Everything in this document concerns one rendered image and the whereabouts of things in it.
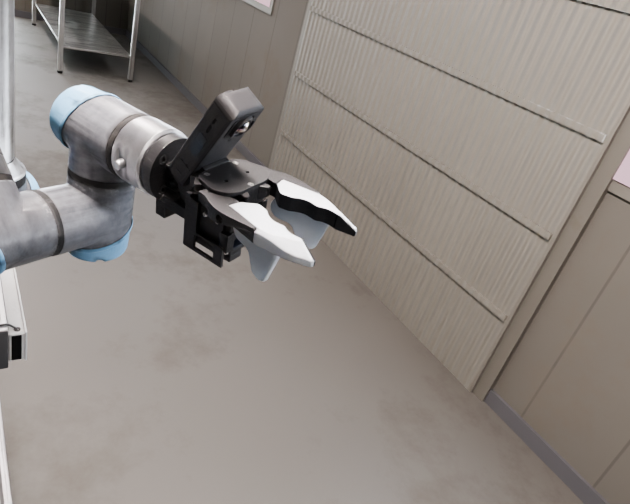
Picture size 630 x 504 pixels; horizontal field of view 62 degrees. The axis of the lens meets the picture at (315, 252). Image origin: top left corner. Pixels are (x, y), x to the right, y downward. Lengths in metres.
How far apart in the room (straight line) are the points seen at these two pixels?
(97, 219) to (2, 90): 0.27
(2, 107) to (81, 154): 0.24
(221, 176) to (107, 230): 0.20
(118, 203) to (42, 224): 0.09
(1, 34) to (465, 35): 2.39
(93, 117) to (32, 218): 0.12
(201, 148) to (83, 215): 0.19
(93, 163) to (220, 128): 0.20
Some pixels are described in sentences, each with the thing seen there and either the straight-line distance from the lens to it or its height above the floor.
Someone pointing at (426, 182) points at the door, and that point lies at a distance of 2.97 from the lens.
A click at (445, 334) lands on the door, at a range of 2.94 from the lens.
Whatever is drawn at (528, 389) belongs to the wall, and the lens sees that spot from 2.75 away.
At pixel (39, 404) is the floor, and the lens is 2.28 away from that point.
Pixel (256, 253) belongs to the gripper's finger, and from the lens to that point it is 0.48.
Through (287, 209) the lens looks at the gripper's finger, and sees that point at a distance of 0.51.
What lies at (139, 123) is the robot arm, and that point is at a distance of 0.58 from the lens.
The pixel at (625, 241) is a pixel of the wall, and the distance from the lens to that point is 2.42.
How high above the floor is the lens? 1.66
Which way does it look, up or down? 28 degrees down
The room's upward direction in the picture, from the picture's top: 17 degrees clockwise
